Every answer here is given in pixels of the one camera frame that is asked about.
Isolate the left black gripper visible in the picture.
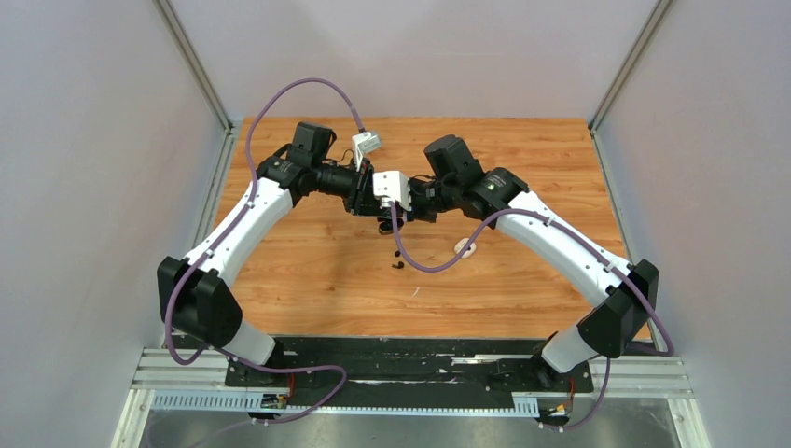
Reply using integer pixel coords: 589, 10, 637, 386
312, 157, 394, 219

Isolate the black earbud charging case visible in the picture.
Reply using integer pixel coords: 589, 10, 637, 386
378, 217, 404, 235

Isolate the white earbud charging case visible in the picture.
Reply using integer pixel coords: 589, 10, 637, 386
453, 238, 477, 259

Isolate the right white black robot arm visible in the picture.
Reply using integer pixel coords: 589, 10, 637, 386
373, 134, 659, 390

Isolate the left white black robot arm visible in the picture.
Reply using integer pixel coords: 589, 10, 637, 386
157, 121, 381, 385

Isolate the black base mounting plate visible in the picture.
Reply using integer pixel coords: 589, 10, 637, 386
225, 336, 594, 409

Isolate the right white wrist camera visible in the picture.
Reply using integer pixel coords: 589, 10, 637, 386
372, 171, 412, 211

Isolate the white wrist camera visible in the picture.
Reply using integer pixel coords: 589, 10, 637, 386
372, 171, 412, 211
352, 131, 382, 172

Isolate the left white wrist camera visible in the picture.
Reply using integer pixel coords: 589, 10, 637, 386
352, 131, 382, 172

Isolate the slotted grey cable duct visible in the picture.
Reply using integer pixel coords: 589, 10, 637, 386
151, 393, 540, 418

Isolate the left aluminium frame post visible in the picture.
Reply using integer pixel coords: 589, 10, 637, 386
152, 0, 233, 134

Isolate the aluminium frame post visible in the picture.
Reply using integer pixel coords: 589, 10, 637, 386
152, 0, 233, 134
588, 0, 675, 136

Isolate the right aluminium frame post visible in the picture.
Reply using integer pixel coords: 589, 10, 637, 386
588, 0, 675, 136

